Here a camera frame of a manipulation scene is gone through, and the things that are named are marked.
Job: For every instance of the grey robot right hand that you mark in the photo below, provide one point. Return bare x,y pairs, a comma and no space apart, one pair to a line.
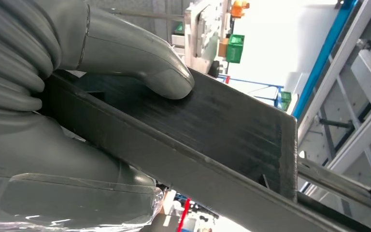
60,192

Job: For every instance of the red pole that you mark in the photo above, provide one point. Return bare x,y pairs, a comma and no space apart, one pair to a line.
183,214

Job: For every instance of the silver metal machine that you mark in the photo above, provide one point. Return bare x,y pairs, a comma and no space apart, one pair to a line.
204,35

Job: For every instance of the small green plastic crate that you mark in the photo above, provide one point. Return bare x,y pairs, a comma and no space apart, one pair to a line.
285,101

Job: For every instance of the blue steel column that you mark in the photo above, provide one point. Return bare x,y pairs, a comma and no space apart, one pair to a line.
323,54

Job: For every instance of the grey metal truss frame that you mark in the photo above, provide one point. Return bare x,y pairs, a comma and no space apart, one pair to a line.
339,64

